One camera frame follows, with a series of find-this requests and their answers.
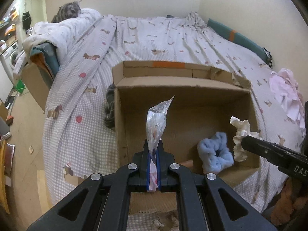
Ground cream frilly scrunchie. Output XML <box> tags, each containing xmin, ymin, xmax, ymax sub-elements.
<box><xmin>230</xmin><ymin>116</ymin><xmax>262</xmax><ymax>162</ymax></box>

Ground light blue fluffy scrunchie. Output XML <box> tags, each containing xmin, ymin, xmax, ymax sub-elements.
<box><xmin>197</xmin><ymin>132</ymin><xmax>234</xmax><ymax>174</ymax></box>

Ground clear plastic labelled packet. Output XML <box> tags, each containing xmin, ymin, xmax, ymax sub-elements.
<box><xmin>146</xmin><ymin>97</ymin><xmax>174</xmax><ymax>192</ymax></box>

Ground beige lace scrunchie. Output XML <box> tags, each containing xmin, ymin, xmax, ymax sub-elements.
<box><xmin>152</xmin><ymin>211</ymin><xmax>179</xmax><ymax>231</ymax></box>

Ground peach sausage toy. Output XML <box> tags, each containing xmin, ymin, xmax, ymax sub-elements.
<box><xmin>180</xmin><ymin>160</ymin><xmax>194</xmax><ymax>168</ymax></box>

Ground person's hand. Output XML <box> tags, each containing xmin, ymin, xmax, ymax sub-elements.
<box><xmin>270</xmin><ymin>177</ymin><xmax>307</xmax><ymax>227</ymax></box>

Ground checkered dog-print bedspread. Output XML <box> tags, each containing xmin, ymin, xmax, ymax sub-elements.
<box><xmin>42</xmin><ymin>13</ymin><xmax>304</xmax><ymax>204</ymax></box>

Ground pink white crumpled clothes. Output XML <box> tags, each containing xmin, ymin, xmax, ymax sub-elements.
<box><xmin>269</xmin><ymin>68</ymin><xmax>305</xmax><ymax>134</ymax></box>

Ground dark striped cloth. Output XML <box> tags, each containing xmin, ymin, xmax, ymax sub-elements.
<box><xmin>104</xmin><ymin>84</ymin><xmax>115</xmax><ymax>129</ymax></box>

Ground teal cushion with orange stripe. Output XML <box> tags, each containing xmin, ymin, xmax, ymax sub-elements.
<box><xmin>207</xmin><ymin>19</ymin><xmax>273</xmax><ymax>68</ymax></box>

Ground teal orange folded blanket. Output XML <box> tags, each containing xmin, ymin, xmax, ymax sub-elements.
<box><xmin>29</xmin><ymin>42</ymin><xmax>59</xmax><ymax>80</ymax></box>

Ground white floral duvet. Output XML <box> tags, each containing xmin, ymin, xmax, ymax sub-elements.
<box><xmin>23</xmin><ymin>8</ymin><xmax>102</xmax><ymax>62</ymax></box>

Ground white washing machine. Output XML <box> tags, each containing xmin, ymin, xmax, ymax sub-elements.
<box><xmin>1</xmin><ymin>41</ymin><xmax>20</xmax><ymax>79</ymax></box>

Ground grey tabby cat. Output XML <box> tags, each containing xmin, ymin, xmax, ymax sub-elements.
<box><xmin>51</xmin><ymin>1</ymin><xmax>81</xmax><ymax>23</ymax></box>

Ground green dustpan with handle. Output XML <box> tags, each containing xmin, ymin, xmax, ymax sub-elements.
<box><xmin>15</xmin><ymin>79</ymin><xmax>26</xmax><ymax>94</ymax></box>

